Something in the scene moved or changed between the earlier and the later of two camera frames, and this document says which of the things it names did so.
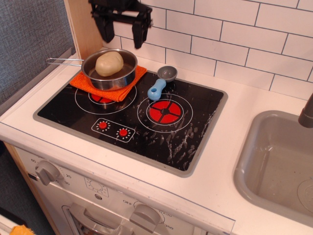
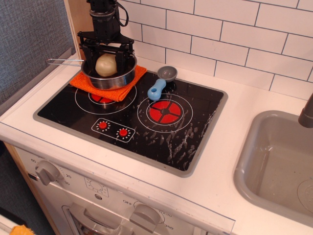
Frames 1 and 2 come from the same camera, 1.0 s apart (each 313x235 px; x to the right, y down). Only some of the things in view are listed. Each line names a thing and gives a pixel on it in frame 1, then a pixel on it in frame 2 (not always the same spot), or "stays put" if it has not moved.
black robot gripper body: x=130 y=11 → x=106 y=34
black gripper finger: x=140 y=29 → x=122 y=58
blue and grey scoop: x=165 y=74 stays put
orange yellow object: x=21 y=229 stays put
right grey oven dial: x=145 y=217 stays put
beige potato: x=109 y=63 stays put
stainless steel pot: x=120 y=81 stays put
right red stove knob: x=123 y=132 stays put
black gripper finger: x=106 y=28 → x=90 y=53
